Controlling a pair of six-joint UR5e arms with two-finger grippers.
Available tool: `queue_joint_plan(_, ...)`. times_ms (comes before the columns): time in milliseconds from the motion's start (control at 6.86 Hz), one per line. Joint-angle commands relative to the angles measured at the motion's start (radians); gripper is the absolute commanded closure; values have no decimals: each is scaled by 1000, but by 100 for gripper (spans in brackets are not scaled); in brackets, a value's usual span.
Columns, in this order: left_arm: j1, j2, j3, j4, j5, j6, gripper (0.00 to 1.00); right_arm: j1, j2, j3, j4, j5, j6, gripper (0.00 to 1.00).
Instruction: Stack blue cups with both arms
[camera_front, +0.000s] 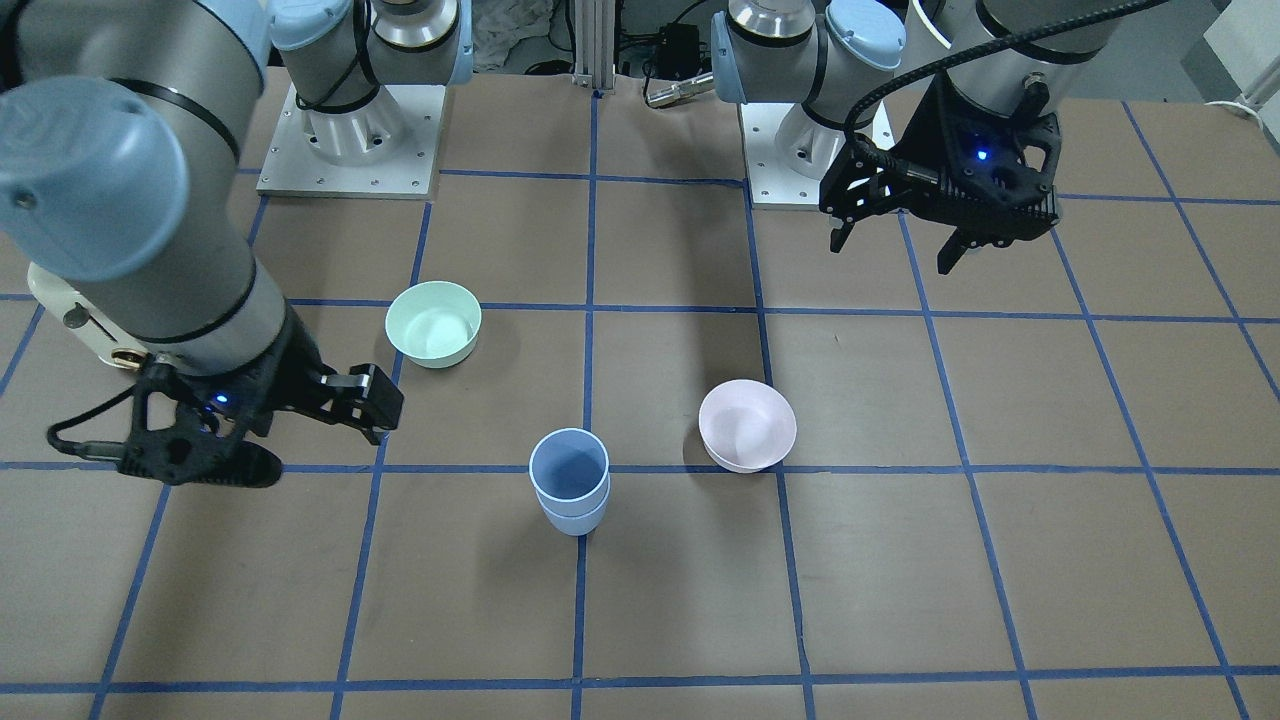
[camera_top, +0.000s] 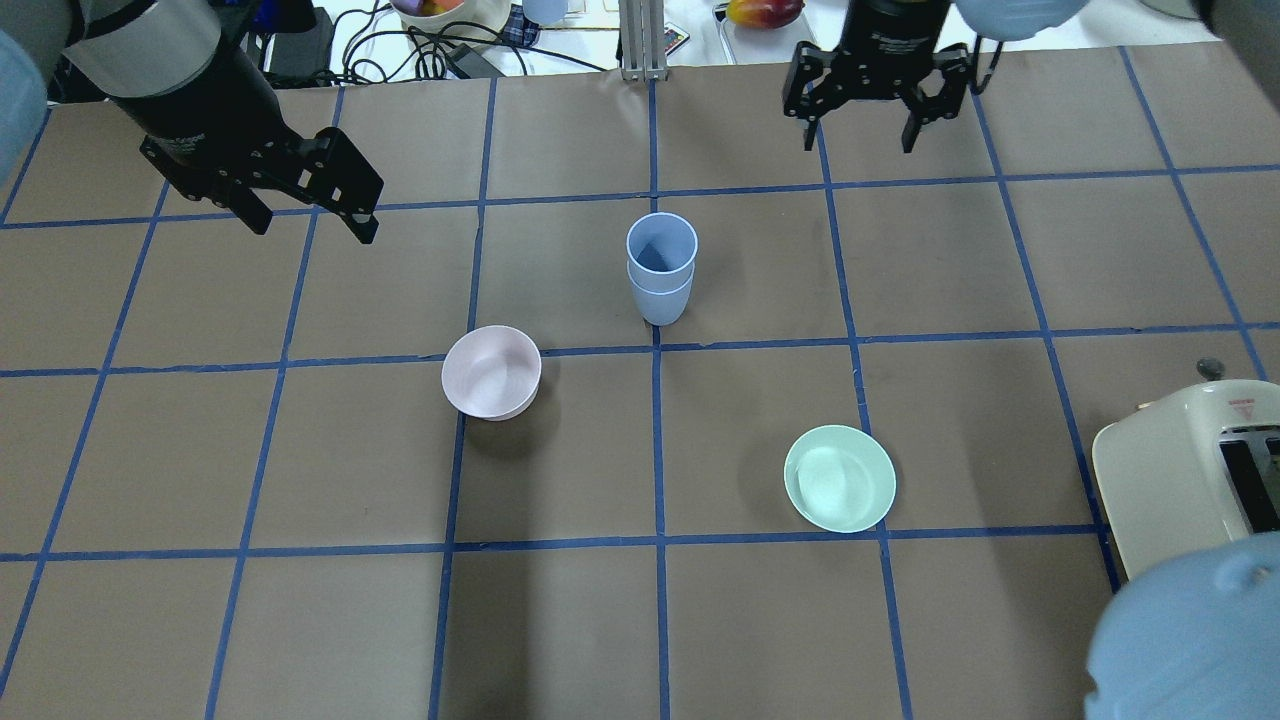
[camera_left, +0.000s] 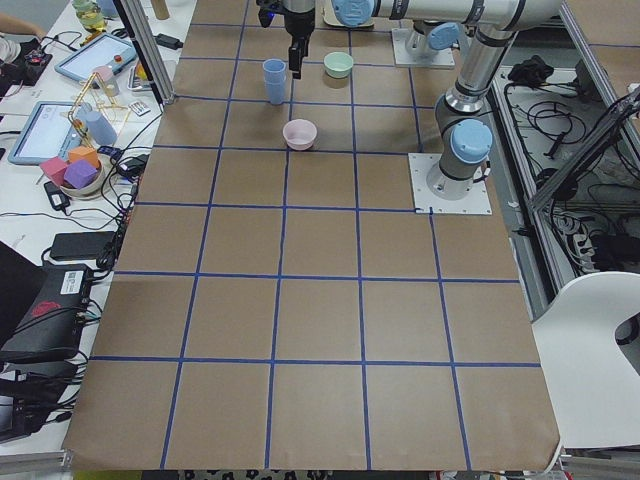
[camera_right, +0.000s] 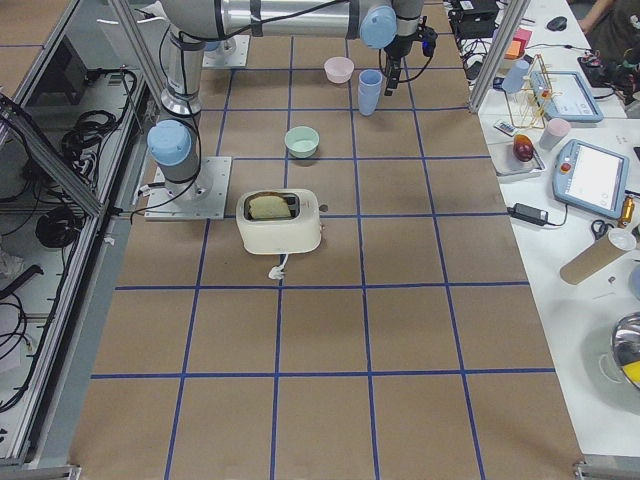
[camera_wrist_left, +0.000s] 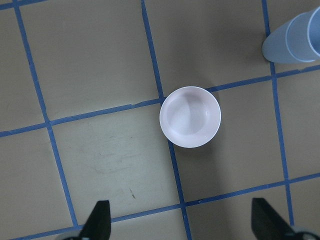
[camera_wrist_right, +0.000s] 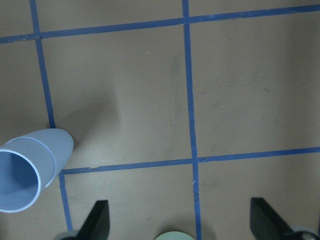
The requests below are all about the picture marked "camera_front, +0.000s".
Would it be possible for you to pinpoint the pink bowl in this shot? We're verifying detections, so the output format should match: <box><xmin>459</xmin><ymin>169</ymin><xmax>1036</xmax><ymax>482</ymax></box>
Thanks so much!
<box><xmin>698</xmin><ymin>379</ymin><xmax>797</xmax><ymax>474</ymax></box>

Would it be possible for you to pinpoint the blue cup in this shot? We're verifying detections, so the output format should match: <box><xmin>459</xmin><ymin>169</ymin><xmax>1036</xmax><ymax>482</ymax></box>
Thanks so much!
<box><xmin>527</xmin><ymin>428</ymin><xmax>611</xmax><ymax>518</ymax></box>

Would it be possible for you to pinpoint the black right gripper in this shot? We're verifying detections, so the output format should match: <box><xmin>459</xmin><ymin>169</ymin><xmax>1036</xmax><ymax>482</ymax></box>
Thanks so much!
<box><xmin>150</xmin><ymin>306</ymin><xmax>404</xmax><ymax>446</ymax></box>

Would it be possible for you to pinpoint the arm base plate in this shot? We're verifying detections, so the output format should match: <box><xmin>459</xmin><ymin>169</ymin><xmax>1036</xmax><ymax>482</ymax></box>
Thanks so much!
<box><xmin>739</xmin><ymin>102</ymin><xmax>844</xmax><ymax>211</ymax></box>
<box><xmin>256</xmin><ymin>85</ymin><xmax>449</xmax><ymax>201</ymax></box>

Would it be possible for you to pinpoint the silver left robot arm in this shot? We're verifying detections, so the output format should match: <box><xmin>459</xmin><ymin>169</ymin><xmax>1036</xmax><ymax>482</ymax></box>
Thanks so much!
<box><xmin>710</xmin><ymin>1</ymin><xmax>1146</xmax><ymax>274</ymax></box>

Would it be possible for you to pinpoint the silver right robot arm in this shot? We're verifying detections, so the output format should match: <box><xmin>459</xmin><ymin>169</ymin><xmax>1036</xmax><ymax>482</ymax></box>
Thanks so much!
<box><xmin>3</xmin><ymin>1</ymin><xmax>474</xmax><ymax>443</ymax></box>

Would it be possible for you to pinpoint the aluminium frame post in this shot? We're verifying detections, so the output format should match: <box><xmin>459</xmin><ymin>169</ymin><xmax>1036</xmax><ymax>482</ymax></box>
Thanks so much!
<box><xmin>566</xmin><ymin>1</ymin><xmax>618</xmax><ymax>97</ymax></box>

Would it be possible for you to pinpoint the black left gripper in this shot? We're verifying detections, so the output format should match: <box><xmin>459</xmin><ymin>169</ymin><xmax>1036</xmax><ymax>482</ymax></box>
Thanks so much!
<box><xmin>818</xmin><ymin>73</ymin><xmax>1061</xmax><ymax>275</ymax></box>

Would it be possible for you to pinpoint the mint green bowl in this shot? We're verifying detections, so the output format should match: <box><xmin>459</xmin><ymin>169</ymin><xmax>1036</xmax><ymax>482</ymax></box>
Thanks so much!
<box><xmin>384</xmin><ymin>281</ymin><xmax>483</xmax><ymax>369</ymax></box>

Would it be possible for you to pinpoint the cream white toaster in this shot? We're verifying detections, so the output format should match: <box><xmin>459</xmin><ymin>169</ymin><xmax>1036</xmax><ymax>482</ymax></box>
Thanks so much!
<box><xmin>27</xmin><ymin>261</ymin><xmax>148</xmax><ymax>372</ymax></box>

